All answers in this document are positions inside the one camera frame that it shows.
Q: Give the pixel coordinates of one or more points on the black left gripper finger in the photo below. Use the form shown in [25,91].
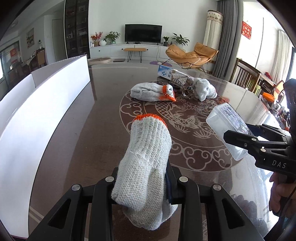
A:
[268,132]
[250,143]

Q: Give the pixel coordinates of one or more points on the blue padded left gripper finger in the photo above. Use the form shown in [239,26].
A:
[67,218]
[224,218]

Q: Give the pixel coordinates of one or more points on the clear plastic storage box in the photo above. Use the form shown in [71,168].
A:
[223,118]

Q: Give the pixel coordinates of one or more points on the white knit glove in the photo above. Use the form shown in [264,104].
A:
[203,89]
[140,185]

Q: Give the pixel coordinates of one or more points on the person's hand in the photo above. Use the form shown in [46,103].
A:
[277,192]

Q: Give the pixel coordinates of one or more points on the wooden dining chair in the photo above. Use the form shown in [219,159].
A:
[246,76]

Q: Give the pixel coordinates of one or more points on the orange lounge chair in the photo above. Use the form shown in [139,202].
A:
[201,55]

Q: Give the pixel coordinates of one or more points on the red paper window decoration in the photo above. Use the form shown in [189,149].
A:
[246,30]

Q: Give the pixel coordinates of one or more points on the white cardboard box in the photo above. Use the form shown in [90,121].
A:
[30,113]

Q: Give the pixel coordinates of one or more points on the blue white tissue pack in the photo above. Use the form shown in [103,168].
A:
[166,72]

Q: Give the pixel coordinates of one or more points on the white orange-cuffed glove back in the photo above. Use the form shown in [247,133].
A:
[152,92]

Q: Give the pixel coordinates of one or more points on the white standing air conditioner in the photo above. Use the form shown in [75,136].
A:
[213,29]

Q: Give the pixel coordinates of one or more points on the green potted plant right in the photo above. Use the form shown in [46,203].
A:
[179,40]

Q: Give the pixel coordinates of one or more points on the green potted plant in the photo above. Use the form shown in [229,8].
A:
[179,40]
[112,36]

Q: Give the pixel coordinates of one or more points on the grey curtain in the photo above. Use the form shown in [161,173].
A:
[232,12]

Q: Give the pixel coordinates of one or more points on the small wooden bench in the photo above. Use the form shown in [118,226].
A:
[131,51]

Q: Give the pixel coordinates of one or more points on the dining table with chairs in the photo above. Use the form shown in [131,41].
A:
[38,60]

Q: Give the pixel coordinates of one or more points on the black flat television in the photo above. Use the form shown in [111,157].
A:
[143,33]

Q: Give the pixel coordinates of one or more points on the red flower vase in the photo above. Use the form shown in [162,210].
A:
[96,38]

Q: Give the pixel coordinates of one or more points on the green potted plant left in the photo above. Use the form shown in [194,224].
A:
[112,36]

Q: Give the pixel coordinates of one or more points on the dark glass display cabinet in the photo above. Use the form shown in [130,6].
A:
[76,28]

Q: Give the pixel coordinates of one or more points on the framed wall painting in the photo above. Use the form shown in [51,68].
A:
[30,38]

